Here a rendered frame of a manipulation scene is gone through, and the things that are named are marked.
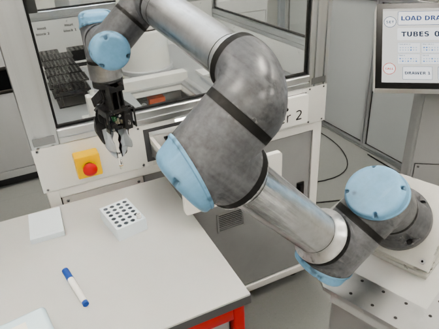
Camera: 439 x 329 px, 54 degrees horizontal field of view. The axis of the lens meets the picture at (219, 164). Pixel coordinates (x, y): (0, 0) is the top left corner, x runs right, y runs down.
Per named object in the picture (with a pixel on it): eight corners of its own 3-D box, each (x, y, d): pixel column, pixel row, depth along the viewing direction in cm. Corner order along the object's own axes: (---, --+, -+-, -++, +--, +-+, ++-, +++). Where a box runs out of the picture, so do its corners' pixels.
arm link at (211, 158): (393, 247, 89) (236, 106, 54) (343, 299, 91) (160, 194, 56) (354, 214, 98) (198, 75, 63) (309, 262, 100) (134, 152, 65)
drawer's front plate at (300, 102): (308, 122, 159) (309, 94, 153) (237, 140, 149) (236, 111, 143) (304, 121, 160) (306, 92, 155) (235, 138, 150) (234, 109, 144)
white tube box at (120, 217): (147, 229, 118) (146, 217, 116) (119, 241, 114) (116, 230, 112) (128, 208, 127) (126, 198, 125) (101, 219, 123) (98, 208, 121)
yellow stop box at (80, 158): (104, 175, 129) (99, 153, 125) (79, 181, 126) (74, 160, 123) (100, 167, 133) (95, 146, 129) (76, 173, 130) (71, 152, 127)
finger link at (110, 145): (113, 168, 107) (108, 134, 103) (104, 158, 112) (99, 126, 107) (125, 164, 109) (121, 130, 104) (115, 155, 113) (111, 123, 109)
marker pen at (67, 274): (90, 305, 95) (89, 299, 94) (83, 309, 94) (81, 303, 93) (68, 271, 105) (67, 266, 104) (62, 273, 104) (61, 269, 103)
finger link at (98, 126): (98, 145, 107) (93, 112, 103) (96, 143, 109) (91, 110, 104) (116, 141, 110) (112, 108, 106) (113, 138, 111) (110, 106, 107)
